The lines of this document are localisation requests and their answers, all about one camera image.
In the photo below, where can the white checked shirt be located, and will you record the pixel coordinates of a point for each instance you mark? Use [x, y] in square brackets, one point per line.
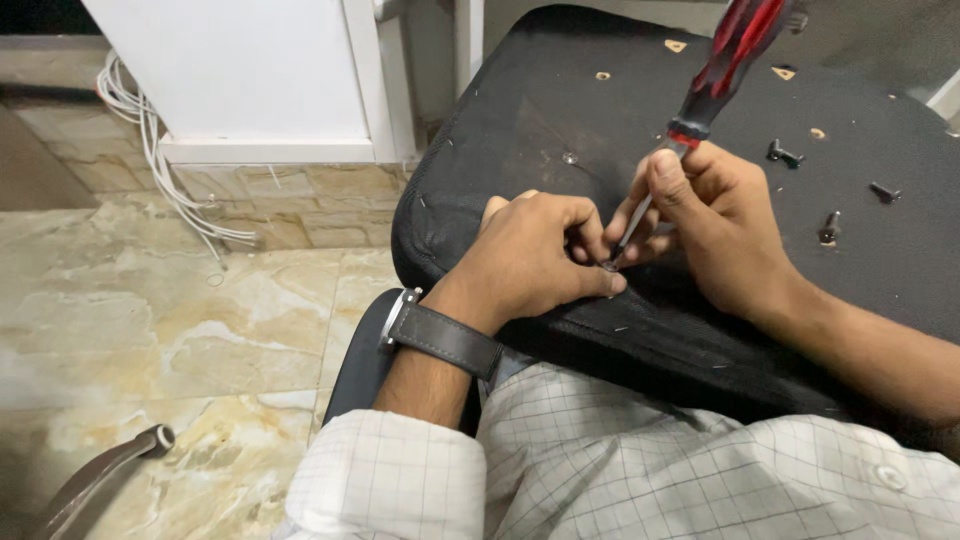
[637, 465]

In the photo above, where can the black fabric chair seat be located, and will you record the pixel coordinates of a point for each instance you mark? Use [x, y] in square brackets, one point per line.
[750, 352]

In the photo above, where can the white furniture post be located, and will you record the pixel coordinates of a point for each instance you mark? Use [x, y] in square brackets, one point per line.
[468, 45]

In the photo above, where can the white furniture edge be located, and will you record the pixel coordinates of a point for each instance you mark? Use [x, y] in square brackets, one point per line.
[946, 97]

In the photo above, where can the person's left hand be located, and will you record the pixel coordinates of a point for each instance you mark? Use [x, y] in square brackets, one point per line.
[517, 259]

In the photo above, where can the white cabinet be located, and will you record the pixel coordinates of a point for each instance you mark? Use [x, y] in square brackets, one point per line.
[255, 67]

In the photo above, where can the person's right hand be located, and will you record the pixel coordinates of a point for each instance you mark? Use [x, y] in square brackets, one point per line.
[727, 225]

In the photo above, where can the black bolt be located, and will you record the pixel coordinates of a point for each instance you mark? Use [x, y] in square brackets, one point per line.
[885, 193]
[784, 154]
[829, 228]

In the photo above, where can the small bolt with washer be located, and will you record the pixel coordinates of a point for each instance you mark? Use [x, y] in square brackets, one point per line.
[610, 265]

